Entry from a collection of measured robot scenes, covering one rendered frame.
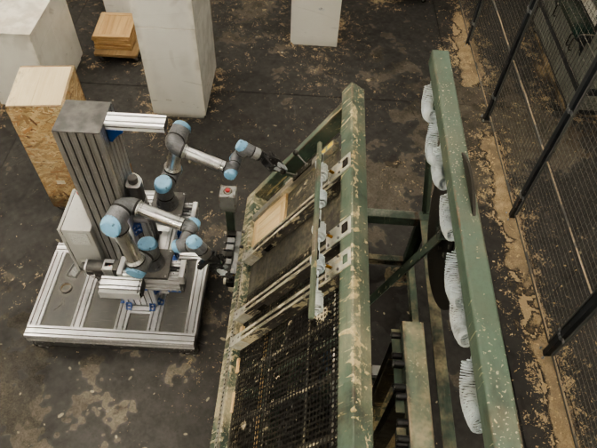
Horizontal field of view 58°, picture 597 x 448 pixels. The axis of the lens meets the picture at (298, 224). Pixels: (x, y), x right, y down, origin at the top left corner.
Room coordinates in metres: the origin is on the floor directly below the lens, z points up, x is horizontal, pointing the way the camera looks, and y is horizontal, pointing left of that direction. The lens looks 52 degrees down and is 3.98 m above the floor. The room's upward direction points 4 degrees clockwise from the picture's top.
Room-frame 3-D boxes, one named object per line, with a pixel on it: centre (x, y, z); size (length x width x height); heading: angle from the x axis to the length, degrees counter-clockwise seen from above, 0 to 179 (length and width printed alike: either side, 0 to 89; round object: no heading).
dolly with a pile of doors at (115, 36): (5.56, 2.26, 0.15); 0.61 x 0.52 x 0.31; 1
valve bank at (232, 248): (2.18, 0.47, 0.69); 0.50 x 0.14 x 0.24; 0
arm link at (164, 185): (2.38, 0.92, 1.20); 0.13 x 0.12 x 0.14; 170
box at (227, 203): (2.62, 0.54, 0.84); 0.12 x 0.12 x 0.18; 0
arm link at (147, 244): (1.87, 0.91, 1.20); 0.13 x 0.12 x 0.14; 167
